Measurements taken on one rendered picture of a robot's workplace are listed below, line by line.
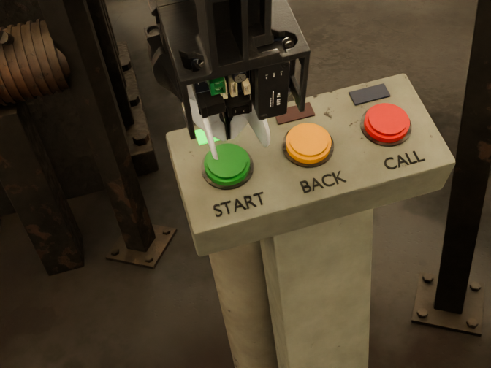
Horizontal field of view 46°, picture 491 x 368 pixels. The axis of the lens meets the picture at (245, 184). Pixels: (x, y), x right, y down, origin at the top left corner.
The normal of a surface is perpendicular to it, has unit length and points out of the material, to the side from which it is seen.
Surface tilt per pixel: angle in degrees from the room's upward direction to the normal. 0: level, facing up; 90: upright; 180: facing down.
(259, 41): 110
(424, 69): 0
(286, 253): 90
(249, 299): 90
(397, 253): 0
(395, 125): 20
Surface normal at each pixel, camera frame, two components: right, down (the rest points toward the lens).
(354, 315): 0.26, 0.60
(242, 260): -0.13, 0.65
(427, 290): -0.11, -0.76
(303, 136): -0.02, -0.51
